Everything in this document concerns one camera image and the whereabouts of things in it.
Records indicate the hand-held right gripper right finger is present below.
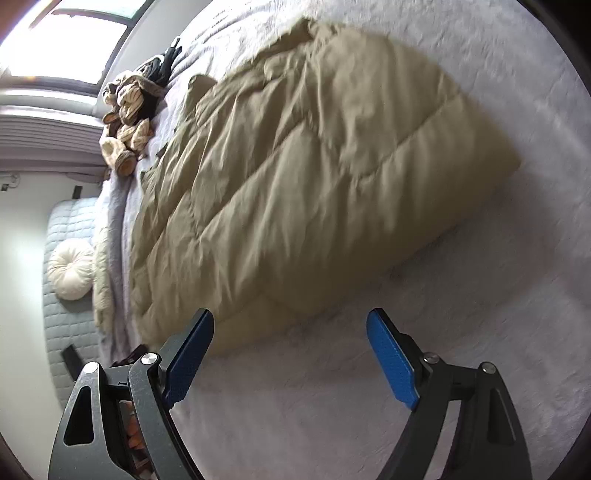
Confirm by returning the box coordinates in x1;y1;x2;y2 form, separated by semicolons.
366;308;527;480

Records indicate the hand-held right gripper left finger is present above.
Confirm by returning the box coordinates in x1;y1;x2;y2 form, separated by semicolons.
47;308;215;480

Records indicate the khaki puffer jacket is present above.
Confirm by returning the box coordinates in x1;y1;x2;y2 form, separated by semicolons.
130;21;522;356

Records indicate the lavender bedspread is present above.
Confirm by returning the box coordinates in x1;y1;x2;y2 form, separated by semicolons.
95;0;591;480

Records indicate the grey quilted headboard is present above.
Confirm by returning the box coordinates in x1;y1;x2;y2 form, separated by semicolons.
41;198;100;411

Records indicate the round cream cushion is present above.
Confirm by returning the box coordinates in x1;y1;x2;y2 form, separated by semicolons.
47;239;96;301

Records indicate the cream striped garment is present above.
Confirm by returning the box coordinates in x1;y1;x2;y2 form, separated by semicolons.
99;71;167;177

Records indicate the dark garment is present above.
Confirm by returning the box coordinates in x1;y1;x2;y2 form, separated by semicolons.
139;38;183;88

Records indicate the window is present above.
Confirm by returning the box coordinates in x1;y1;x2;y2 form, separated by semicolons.
0;0;139;86

